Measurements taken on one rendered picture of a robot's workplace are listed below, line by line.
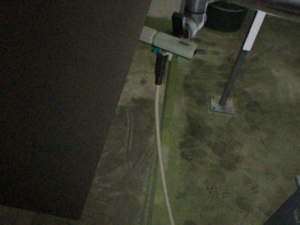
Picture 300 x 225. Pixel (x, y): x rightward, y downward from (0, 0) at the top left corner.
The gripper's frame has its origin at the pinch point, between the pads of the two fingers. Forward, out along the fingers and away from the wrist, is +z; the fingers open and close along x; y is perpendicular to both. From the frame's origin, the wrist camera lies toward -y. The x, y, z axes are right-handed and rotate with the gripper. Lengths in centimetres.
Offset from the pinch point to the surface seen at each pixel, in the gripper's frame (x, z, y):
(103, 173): 29, -2, 108
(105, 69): -3.8, 39.9, -16.8
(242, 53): -19, -114, 55
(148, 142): 16, -41, 108
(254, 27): -20, -112, 33
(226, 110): -23, -112, 110
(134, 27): -9.3, 37.7, -27.8
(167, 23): 67, -169, 81
